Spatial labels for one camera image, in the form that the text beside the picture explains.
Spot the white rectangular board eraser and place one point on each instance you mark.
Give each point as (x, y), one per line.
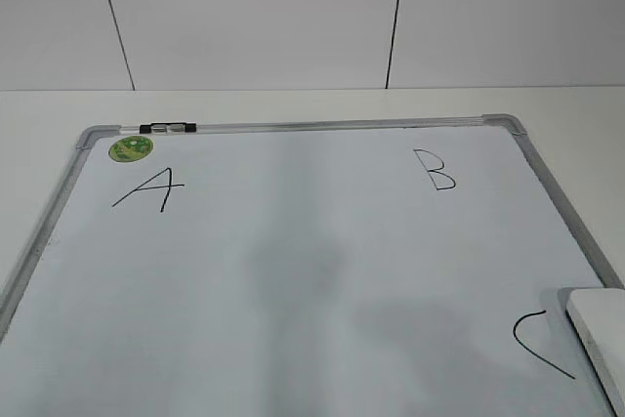
(597, 316)

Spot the round green magnet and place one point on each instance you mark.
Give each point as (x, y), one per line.
(130, 149)

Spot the white board with grey frame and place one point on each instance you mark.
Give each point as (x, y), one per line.
(357, 268)

